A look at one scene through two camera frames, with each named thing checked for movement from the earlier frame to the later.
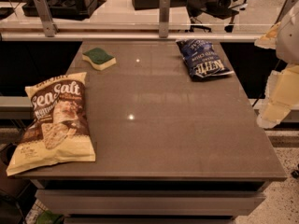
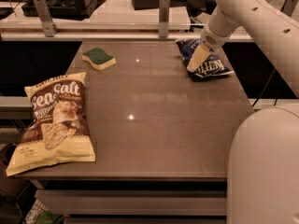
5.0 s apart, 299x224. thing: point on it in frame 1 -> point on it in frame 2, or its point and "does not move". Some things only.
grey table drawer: [149, 203] does not move
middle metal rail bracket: [164, 2] does not move
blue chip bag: [201, 60] does not move
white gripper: [290, 37] -> [211, 38]
